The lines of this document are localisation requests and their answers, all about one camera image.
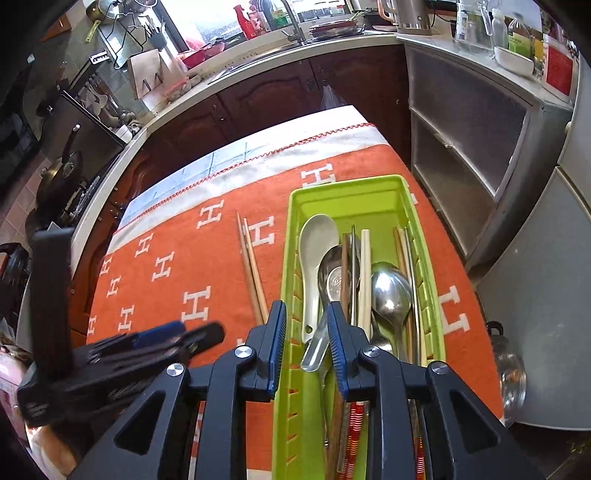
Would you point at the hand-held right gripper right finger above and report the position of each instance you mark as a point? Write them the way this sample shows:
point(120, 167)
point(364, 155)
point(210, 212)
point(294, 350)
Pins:
point(335, 350)

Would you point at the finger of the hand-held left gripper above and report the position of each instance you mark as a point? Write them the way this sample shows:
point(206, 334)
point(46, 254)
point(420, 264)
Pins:
point(152, 336)
point(198, 339)

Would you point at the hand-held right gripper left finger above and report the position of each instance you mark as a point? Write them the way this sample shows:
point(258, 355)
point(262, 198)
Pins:
point(277, 350)

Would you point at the large metal soup spoon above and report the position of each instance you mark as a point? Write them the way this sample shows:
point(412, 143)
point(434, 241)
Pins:
point(330, 284)

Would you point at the oval metal spoon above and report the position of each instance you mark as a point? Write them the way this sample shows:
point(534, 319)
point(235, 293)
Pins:
point(392, 295)

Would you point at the brown wooden chopstick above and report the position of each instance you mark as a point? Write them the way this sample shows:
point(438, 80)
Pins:
point(244, 258)
point(254, 267)

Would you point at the white ceramic spoon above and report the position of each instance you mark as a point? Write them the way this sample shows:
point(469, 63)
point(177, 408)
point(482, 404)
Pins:
point(314, 244)

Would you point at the green plastic tray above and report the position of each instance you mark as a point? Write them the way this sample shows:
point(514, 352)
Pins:
point(369, 207)

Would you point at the person's left forearm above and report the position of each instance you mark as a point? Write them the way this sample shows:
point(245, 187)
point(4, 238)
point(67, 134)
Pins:
point(55, 454)

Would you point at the orange printed blanket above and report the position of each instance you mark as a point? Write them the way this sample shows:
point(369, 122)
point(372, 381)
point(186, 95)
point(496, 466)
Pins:
point(221, 286)

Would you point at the tan chopstick with red bands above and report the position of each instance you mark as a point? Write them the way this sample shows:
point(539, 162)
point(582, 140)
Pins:
point(398, 249)

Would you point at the black frying pan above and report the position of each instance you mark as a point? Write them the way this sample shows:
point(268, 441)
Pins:
point(60, 175)

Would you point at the black stove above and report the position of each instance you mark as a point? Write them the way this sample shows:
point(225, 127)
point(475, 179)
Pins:
point(92, 134)

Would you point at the clear glass bottle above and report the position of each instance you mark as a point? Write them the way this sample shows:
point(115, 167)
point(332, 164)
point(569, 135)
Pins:
point(510, 374)

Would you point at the grey frosted-door cabinet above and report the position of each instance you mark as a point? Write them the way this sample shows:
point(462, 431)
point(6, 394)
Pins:
point(461, 152)

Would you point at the dark wooden cabinets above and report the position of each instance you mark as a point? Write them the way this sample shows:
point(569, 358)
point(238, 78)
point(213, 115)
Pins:
point(258, 99)

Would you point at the wooden cutting board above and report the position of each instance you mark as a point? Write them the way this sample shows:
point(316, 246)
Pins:
point(147, 69)

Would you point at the hanging plastic bag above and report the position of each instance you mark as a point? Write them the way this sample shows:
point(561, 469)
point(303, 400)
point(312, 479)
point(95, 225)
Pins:
point(330, 99)

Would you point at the knife holder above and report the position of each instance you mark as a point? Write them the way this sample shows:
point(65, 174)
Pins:
point(157, 30)

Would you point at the grey kitchen countertop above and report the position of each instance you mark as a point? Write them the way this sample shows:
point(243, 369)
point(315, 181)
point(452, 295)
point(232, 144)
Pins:
point(277, 57)

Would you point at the metal pot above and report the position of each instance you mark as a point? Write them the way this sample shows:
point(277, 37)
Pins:
point(104, 9)

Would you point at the red spray bottle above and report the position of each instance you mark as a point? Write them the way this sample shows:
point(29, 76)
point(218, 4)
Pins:
point(247, 25)

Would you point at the stack of red plates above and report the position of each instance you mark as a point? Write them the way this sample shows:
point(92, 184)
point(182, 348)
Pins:
point(337, 28)

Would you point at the metal faucet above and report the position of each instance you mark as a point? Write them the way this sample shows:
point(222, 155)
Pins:
point(292, 18)

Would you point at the white bowl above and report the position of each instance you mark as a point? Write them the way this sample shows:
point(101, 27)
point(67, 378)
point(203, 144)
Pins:
point(512, 62)

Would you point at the steel kettle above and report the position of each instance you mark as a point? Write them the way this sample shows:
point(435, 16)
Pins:
point(411, 16)

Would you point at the glass pitcher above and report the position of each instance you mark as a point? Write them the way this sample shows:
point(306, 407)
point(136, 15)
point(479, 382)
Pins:
point(471, 25)

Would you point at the red label jar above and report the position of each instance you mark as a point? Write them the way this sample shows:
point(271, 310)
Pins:
point(558, 64)

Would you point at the green label bottle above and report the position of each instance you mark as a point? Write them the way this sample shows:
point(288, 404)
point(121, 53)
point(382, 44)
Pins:
point(521, 37)

